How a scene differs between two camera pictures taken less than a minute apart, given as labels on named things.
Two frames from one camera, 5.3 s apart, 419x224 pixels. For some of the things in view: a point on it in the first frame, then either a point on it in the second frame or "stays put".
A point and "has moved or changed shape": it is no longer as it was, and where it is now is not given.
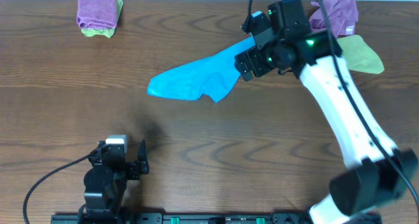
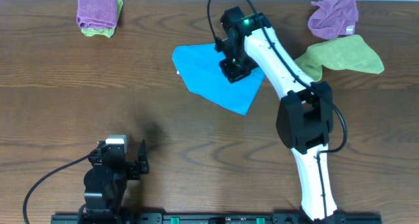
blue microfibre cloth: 213,76 has moved or changed shape
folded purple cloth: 96,9 stays put
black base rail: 218,218 stays put
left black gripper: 135,168 stays put
